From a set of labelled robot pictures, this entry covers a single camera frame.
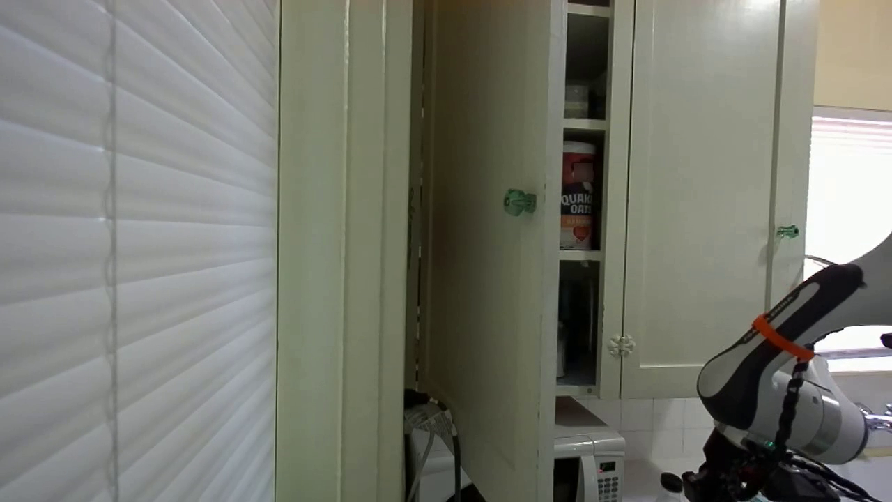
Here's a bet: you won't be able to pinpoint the white microwave oven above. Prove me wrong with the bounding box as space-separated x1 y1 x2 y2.
554 427 624 502

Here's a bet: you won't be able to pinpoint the open cream cabinet door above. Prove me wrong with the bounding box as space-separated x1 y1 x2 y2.
425 0 567 502

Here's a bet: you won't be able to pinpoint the closed cream cabinet door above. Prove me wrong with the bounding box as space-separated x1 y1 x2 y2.
618 0 821 400

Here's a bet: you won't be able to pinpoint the green glass door knob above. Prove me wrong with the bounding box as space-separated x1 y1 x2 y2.
503 189 538 217

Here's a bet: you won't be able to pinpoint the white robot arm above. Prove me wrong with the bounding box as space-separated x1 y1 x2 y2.
662 237 892 502

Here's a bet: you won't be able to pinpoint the green glass cabinet knob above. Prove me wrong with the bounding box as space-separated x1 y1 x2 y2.
776 224 801 241

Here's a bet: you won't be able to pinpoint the white window blinds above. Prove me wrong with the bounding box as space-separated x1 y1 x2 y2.
0 0 280 502

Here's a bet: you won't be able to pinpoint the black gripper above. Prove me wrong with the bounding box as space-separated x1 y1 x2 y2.
662 431 841 502

